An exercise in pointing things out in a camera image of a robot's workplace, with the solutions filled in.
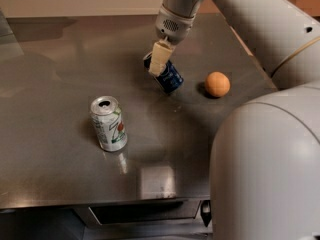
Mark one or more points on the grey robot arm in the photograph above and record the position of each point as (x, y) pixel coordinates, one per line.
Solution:
(265, 159)

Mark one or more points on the silver green 7up can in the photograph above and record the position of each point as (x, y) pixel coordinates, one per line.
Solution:
(106, 115)

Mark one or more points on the microwave oven under counter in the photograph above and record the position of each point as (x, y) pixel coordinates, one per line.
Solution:
(146, 211)

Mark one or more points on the orange fruit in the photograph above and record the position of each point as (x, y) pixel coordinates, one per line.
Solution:
(217, 84)

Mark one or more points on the blue pepsi can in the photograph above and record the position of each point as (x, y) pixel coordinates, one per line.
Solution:
(170, 79)

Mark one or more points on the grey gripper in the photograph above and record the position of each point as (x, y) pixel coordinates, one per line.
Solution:
(174, 28)

